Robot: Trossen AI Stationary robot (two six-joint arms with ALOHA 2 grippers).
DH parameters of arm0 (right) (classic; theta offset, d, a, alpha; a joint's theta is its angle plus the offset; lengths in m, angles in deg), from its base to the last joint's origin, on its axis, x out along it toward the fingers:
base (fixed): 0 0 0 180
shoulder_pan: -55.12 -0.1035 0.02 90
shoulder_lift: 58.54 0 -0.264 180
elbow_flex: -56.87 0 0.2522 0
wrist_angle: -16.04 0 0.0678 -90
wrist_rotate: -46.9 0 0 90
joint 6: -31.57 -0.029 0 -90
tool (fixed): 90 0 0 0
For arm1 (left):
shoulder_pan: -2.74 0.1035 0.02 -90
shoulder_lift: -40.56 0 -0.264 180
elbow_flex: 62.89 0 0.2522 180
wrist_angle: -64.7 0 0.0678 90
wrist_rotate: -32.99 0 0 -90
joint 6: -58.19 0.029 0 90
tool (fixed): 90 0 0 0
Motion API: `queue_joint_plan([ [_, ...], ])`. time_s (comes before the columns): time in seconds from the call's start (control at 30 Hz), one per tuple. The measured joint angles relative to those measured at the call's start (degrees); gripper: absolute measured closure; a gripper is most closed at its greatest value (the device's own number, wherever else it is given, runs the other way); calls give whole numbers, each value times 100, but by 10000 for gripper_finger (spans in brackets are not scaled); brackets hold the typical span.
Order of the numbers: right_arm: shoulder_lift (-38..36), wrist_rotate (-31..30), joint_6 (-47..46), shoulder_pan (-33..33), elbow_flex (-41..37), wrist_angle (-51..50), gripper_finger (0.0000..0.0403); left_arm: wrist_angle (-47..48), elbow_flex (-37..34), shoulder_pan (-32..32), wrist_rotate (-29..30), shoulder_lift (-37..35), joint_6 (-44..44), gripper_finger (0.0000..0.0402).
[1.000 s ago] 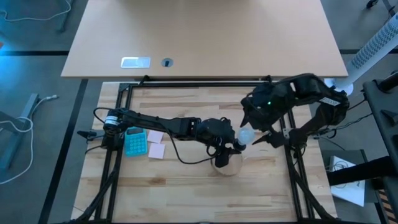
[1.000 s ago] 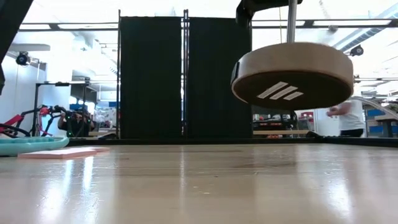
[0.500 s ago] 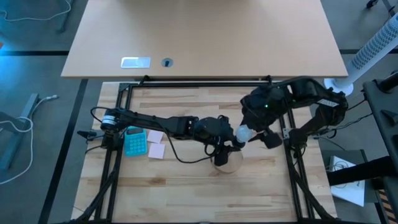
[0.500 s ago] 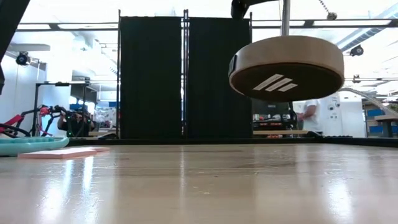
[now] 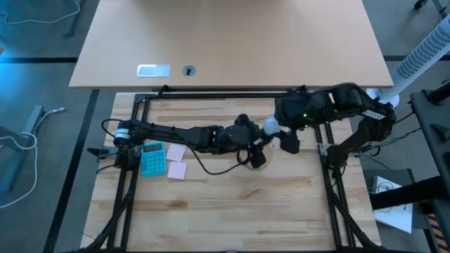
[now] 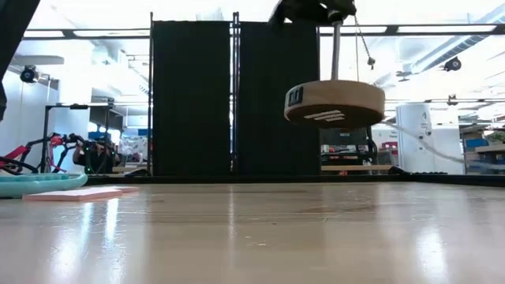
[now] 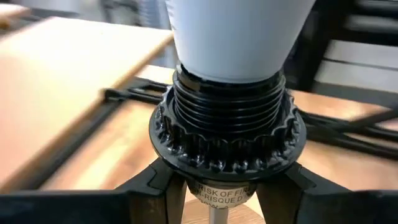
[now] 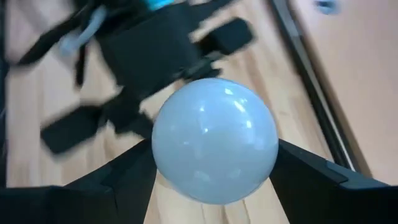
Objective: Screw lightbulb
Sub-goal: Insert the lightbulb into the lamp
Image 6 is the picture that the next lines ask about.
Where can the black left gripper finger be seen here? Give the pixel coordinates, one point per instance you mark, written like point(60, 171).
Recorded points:
point(300, 10)

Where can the wooden base table lamp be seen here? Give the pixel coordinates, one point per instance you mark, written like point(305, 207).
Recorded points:
point(335, 102)

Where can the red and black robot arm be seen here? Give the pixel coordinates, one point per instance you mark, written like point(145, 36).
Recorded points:
point(55, 140)

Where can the black divider panel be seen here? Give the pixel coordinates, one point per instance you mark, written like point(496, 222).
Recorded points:
point(189, 98)
point(264, 118)

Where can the black background machine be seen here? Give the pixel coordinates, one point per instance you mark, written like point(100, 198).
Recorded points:
point(351, 138)

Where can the white air purifier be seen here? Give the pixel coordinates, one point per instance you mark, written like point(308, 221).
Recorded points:
point(414, 126)

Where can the red printed box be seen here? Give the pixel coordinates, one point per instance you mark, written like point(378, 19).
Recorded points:
point(390, 148)

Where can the light wood laminate desk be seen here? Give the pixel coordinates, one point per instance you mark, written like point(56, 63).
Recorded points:
point(355, 167)

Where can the shelf with blue bins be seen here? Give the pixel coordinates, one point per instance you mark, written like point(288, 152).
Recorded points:
point(475, 143)

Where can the black ceiling light beam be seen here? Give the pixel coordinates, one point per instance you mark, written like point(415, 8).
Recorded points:
point(69, 33)

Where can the pink sticky note pad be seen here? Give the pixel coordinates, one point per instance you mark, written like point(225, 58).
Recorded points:
point(71, 196)
point(126, 189)

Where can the person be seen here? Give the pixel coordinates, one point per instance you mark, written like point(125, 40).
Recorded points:
point(94, 155)

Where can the teal plastic tray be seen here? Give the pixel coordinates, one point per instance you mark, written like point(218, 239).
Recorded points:
point(39, 185)

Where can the gray ceiling duct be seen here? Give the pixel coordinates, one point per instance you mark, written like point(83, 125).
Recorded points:
point(453, 47)

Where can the black ceiling camera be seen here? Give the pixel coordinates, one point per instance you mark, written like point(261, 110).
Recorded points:
point(28, 74)
point(452, 64)

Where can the black table edge rail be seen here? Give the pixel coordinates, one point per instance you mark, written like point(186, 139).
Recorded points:
point(177, 180)

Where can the black metal stand frame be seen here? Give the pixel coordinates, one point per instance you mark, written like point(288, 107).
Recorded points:
point(79, 106)

